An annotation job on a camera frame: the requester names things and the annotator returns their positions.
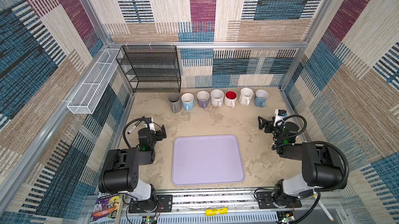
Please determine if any teal blue square mug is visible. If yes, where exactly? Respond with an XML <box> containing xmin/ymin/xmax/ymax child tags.
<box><xmin>254</xmin><ymin>89</ymin><xmax>269</xmax><ymax>108</ymax></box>

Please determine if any grey mug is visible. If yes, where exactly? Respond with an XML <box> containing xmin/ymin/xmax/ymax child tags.
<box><xmin>168</xmin><ymin>94</ymin><xmax>182</xmax><ymax>113</ymax></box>

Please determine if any white tall mug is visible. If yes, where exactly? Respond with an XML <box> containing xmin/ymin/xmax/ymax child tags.
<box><xmin>239</xmin><ymin>87</ymin><xmax>254</xmax><ymax>106</ymax></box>

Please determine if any light blue mug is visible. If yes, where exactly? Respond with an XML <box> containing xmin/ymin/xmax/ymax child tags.
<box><xmin>181</xmin><ymin>93</ymin><xmax>194</xmax><ymax>111</ymax></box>

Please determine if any white round mug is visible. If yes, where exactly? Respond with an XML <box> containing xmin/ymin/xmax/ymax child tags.
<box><xmin>223</xmin><ymin>91</ymin><xmax>238</xmax><ymax>108</ymax></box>

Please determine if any purple mug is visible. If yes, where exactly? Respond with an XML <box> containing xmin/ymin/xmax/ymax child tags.
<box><xmin>196</xmin><ymin>91</ymin><xmax>210</xmax><ymax>109</ymax></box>

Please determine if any cream mug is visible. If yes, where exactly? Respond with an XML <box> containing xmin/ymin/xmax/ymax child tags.
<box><xmin>211</xmin><ymin>89</ymin><xmax>224</xmax><ymax>108</ymax></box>

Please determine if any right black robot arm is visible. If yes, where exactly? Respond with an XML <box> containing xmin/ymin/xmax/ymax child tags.
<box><xmin>258</xmin><ymin>110</ymin><xmax>349</xmax><ymax>208</ymax></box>

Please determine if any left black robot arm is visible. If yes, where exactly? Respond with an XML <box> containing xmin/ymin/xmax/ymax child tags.
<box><xmin>98</xmin><ymin>117</ymin><xmax>167</xmax><ymax>212</ymax></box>

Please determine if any black marker pen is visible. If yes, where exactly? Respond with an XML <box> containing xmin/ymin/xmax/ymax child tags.
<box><xmin>127</xmin><ymin>121</ymin><xmax>141</xmax><ymax>135</ymax></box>

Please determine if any lavender plastic tray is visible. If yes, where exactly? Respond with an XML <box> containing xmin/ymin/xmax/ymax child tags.
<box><xmin>171</xmin><ymin>135</ymin><xmax>245</xmax><ymax>186</ymax></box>

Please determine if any colourful book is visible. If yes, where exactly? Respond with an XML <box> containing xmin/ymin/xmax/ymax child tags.
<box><xmin>89</xmin><ymin>193</ymin><xmax>123</xmax><ymax>224</ymax></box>

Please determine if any white yellow pen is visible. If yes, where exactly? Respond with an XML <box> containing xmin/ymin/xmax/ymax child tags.
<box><xmin>318</xmin><ymin>200</ymin><xmax>335</xmax><ymax>222</ymax></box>

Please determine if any yellow cylinder tube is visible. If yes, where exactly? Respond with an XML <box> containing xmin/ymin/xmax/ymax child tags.
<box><xmin>205</xmin><ymin>207</ymin><xmax>228</xmax><ymax>216</ymax></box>

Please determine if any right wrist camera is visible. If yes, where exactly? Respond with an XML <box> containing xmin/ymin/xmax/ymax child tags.
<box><xmin>273</xmin><ymin>109</ymin><xmax>287</xmax><ymax>127</ymax></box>

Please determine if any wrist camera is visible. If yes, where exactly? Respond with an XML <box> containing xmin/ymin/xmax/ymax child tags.
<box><xmin>144</xmin><ymin>117</ymin><xmax>156</xmax><ymax>132</ymax></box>
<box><xmin>273</xmin><ymin>109</ymin><xmax>287</xmax><ymax>127</ymax></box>

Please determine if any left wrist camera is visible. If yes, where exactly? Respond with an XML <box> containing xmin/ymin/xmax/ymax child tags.
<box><xmin>144</xmin><ymin>117</ymin><xmax>156</xmax><ymax>132</ymax></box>

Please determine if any black wire shelf rack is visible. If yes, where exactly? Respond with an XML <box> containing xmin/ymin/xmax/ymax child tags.
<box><xmin>116</xmin><ymin>45</ymin><xmax>181</xmax><ymax>93</ymax></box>

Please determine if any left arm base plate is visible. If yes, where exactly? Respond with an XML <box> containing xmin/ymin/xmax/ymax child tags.
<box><xmin>127</xmin><ymin>194</ymin><xmax>173</xmax><ymax>214</ymax></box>

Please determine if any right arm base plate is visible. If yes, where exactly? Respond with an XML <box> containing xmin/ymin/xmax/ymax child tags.
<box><xmin>255</xmin><ymin>191</ymin><xmax>302</xmax><ymax>209</ymax></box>

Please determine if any aluminium rail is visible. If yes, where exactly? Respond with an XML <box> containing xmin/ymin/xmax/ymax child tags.
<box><xmin>124</xmin><ymin>187</ymin><xmax>344</xmax><ymax>212</ymax></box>

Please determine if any white wire mesh basket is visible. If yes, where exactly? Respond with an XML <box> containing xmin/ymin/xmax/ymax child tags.
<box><xmin>67</xmin><ymin>48</ymin><xmax>119</xmax><ymax>114</ymax></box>

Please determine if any white slotted cable duct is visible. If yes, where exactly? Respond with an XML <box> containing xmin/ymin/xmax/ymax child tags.
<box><xmin>124</xmin><ymin>211</ymin><xmax>278</xmax><ymax>224</ymax></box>

